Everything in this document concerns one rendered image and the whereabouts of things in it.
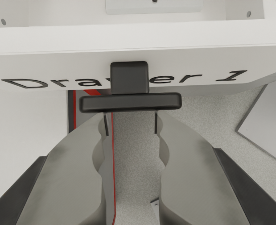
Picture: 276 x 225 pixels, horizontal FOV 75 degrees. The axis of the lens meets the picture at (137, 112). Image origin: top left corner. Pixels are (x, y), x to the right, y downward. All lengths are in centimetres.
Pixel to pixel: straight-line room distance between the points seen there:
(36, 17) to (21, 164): 20
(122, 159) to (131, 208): 28
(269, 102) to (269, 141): 22
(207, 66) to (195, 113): 94
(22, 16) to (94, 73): 12
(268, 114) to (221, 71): 107
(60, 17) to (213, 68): 18
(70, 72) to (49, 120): 15
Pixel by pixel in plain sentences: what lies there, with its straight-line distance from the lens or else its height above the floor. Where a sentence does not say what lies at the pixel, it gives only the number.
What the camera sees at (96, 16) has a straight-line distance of 24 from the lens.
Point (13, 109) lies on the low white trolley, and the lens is 33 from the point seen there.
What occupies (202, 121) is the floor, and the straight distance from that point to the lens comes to 111.
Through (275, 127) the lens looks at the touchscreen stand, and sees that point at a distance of 127.
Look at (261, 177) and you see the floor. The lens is 129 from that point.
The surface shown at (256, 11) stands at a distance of 21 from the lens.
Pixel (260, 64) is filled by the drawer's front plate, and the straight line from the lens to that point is 19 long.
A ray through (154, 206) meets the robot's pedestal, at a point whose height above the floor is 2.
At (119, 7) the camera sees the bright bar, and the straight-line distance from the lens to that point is 23.
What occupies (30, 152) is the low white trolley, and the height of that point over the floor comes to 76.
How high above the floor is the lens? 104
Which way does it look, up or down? 86 degrees down
